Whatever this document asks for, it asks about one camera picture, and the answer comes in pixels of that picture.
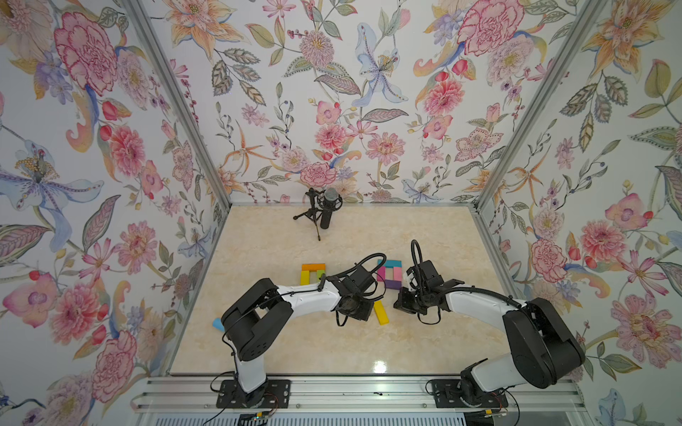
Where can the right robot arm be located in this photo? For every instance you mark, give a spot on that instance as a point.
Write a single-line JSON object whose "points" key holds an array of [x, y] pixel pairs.
{"points": [[542, 350]]}

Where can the orange long block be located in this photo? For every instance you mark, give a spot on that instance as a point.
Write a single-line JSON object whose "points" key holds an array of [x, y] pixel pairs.
{"points": [[313, 267]]}

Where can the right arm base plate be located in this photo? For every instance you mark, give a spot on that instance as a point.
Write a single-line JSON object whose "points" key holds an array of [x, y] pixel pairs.
{"points": [[456, 393]]}

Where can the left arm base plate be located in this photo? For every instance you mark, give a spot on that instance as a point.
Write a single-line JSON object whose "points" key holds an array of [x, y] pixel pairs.
{"points": [[272, 394]]}

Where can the purple block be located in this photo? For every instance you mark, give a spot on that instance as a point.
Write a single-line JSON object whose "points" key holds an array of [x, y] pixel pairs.
{"points": [[393, 284]]}

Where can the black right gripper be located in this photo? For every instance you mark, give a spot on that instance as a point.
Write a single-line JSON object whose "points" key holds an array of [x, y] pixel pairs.
{"points": [[402, 303]]}

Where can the black microphone tripod stand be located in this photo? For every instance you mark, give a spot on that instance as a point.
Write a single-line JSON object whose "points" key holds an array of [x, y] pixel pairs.
{"points": [[317, 212]]}

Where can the aluminium front rail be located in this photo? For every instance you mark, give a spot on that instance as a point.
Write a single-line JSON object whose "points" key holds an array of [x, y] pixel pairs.
{"points": [[358, 394]]}

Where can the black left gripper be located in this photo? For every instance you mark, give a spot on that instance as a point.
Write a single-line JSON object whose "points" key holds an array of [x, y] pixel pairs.
{"points": [[366, 312]]}

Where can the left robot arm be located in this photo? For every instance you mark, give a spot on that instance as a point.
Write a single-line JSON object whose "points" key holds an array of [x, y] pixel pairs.
{"points": [[253, 323]]}

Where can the light blue block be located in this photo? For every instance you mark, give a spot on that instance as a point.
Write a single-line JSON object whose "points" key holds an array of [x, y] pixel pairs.
{"points": [[218, 325]]}

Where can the teal block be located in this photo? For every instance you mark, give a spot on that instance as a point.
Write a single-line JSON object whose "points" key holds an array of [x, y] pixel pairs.
{"points": [[390, 264]]}

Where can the yellow short block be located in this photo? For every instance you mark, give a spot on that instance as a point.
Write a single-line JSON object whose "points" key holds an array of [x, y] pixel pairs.
{"points": [[304, 278]]}

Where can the black mesh microphone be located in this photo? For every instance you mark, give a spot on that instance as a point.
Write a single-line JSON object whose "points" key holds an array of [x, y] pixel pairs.
{"points": [[330, 202]]}

